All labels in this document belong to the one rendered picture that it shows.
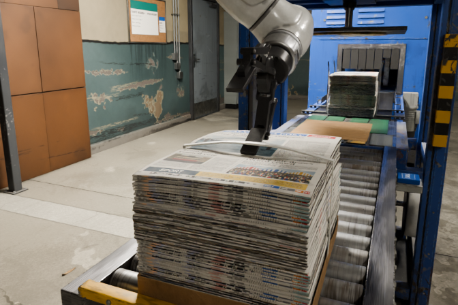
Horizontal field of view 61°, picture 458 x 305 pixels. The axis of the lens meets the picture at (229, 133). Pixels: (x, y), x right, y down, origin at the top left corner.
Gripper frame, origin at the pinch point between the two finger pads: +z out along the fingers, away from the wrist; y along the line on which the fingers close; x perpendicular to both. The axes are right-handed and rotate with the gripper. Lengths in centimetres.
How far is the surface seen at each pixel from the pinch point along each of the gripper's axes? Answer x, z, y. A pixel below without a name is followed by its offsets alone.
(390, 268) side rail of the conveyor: -25.7, 2.0, 32.7
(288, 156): -7.0, -0.8, 8.2
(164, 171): 8.8, 13.6, 0.7
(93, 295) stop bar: 20.1, 28.7, 17.1
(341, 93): 7, -162, 102
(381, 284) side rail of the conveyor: -24.4, 7.4, 29.9
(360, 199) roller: -17, -29, 50
